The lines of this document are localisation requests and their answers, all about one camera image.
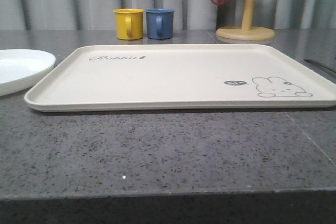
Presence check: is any white round plate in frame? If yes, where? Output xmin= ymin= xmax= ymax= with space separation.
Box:
xmin=1 ymin=49 xmax=56 ymax=96

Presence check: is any silver metal chopstick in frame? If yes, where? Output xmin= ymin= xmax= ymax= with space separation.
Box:
xmin=304 ymin=59 xmax=336 ymax=74

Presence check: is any cream rabbit serving tray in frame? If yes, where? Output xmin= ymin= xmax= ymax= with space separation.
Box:
xmin=25 ymin=44 xmax=335 ymax=112

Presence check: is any blue enamel mug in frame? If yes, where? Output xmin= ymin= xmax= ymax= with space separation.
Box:
xmin=145 ymin=8 xmax=175 ymax=39

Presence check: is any yellow enamel mug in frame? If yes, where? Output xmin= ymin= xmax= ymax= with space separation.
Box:
xmin=113 ymin=8 xmax=144 ymax=40

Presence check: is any wooden mug tree stand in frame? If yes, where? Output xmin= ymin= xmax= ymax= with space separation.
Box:
xmin=216 ymin=0 xmax=275 ymax=41

